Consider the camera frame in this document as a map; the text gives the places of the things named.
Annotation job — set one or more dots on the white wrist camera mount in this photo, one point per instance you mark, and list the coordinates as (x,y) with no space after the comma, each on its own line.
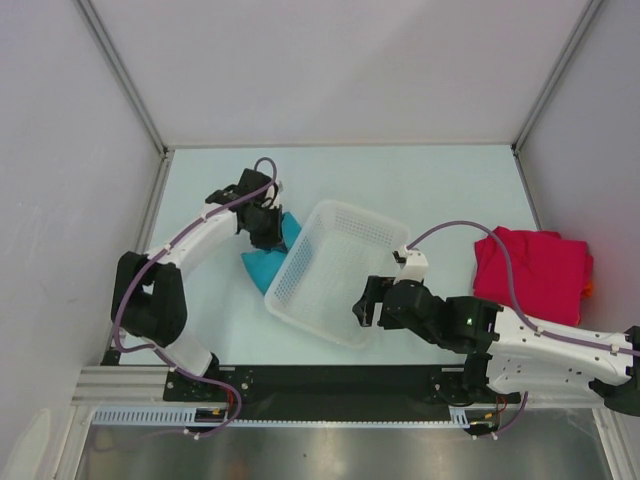
(413,265)
(272,199)

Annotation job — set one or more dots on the folded red t shirt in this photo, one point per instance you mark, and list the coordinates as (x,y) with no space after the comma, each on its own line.
(549,273)

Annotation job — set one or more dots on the right aluminium corner post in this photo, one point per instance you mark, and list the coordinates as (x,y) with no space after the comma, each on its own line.
(569,49)

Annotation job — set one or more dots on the aluminium corner post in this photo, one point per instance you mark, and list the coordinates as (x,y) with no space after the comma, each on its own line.
(115,63)
(569,49)

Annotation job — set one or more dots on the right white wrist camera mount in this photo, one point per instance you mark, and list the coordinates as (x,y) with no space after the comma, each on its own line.
(413,265)

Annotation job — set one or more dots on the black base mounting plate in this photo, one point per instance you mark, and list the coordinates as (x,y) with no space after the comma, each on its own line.
(364,390)

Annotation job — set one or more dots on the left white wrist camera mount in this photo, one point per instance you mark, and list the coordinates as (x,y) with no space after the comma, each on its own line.
(272,199)

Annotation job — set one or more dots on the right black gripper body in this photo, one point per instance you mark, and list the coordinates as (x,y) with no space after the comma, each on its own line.
(390,322)

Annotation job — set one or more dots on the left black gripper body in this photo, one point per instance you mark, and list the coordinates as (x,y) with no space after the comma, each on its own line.
(265,215)

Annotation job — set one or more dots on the left aluminium corner post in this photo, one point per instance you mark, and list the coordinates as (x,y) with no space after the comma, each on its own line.
(115,63)

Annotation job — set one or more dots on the aluminium frame rail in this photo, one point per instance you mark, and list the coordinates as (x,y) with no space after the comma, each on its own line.
(145,385)

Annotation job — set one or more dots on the folded orange t shirt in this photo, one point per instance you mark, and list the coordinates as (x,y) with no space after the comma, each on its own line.
(587,291)

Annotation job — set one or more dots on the white plastic perforated basket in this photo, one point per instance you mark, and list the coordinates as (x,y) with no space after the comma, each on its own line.
(326,270)

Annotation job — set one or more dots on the teal t shirt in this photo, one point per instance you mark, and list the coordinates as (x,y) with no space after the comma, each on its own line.
(263,266)

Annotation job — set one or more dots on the white slotted cable duct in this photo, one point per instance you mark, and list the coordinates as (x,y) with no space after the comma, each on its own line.
(206,418)

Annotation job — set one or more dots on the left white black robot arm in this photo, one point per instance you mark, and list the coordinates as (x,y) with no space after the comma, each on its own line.
(149,308)

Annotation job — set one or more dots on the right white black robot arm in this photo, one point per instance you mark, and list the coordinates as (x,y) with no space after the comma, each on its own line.
(505,353)

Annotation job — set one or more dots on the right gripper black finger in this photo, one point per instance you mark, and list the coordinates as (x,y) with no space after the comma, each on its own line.
(367,312)
(377,287)

